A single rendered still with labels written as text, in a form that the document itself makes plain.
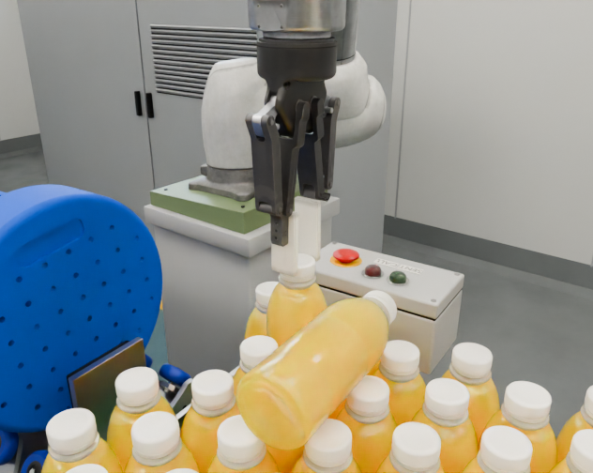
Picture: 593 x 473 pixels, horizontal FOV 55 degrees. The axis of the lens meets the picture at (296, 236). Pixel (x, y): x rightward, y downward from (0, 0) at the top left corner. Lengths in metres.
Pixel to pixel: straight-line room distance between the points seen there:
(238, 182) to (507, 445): 0.86
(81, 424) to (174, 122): 2.38
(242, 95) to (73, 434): 0.82
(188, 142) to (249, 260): 1.69
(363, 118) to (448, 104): 2.15
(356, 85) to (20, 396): 0.83
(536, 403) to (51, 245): 0.51
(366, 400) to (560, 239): 2.85
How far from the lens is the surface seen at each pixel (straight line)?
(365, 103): 1.23
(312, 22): 0.52
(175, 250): 1.31
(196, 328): 1.36
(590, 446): 0.54
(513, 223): 3.38
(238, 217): 1.13
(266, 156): 0.53
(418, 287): 0.73
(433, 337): 0.72
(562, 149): 3.21
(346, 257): 0.77
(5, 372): 0.69
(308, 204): 0.61
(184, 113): 2.76
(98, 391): 0.71
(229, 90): 1.19
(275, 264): 0.60
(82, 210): 0.68
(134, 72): 3.00
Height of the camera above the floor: 1.43
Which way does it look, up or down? 23 degrees down
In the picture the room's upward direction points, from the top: straight up
